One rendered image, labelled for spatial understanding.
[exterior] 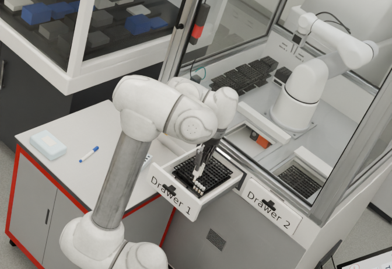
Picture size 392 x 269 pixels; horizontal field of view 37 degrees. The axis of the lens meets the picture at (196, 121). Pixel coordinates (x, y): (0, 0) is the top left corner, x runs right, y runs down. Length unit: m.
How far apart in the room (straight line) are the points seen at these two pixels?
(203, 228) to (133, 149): 1.24
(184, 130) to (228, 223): 1.25
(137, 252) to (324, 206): 0.87
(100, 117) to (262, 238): 0.99
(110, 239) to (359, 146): 0.99
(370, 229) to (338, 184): 1.87
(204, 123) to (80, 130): 1.26
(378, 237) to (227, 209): 1.68
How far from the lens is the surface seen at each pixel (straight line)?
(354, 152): 2.33
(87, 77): 2.99
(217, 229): 2.92
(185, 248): 3.14
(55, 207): 2.73
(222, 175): 2.63
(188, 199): 2.44
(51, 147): 2.66
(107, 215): 1.96
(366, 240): 4.17
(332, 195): 2.45
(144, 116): 1.72
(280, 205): 2.59
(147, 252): 2.01
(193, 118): 1.66
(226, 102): 2.23
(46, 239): 2.91
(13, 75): 3.43
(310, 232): 2.59
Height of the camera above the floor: 2.57
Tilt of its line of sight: 35 degrees down
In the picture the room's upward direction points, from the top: 20 degrees clockwise
